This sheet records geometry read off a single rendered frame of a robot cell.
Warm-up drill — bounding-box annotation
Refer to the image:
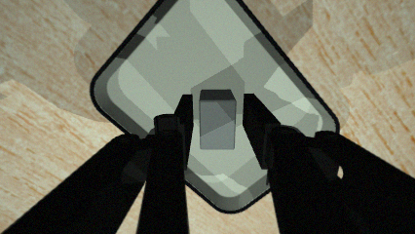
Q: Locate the grey block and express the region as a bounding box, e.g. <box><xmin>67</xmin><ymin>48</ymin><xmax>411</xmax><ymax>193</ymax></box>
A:
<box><xmin>199</xmin><ymin>90</ymin><xmax>237</xmax><ymax>150</ymax></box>

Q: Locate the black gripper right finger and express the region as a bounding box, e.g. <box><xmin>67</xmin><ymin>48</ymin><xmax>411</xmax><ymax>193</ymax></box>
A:
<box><xmin>243</xmin><ymin>94</ymin><xmax>415</xmax><ymax>234</ymax></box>

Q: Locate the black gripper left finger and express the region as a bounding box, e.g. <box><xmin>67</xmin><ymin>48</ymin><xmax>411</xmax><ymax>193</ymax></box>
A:
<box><xmin>1</xmin><ymin>95</ymin><xmax>194</xmax><ymax>234</ymax></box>

